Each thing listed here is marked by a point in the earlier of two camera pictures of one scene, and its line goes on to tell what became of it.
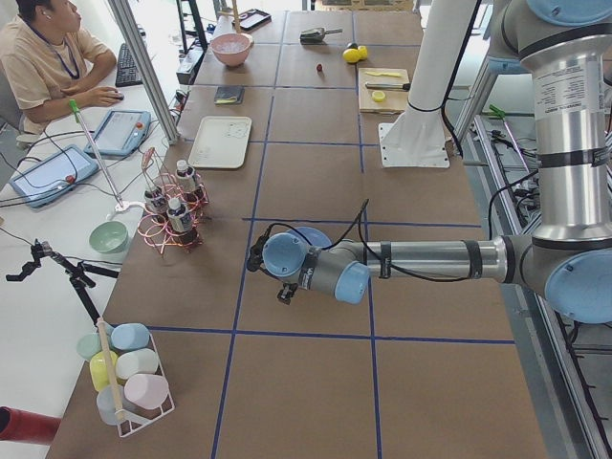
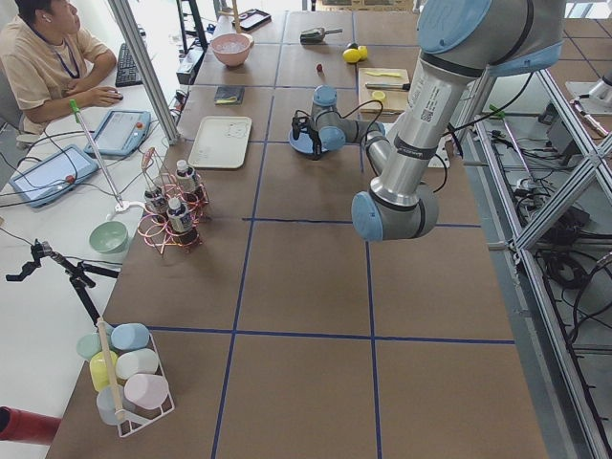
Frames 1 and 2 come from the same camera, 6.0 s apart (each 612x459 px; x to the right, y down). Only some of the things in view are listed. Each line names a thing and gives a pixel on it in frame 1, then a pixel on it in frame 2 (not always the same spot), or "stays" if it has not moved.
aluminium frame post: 122,14 stays
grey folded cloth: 229,95 stays
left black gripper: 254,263 to 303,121
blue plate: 314,235 to 304,142
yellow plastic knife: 383,74 stays
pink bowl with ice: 232,48 stays
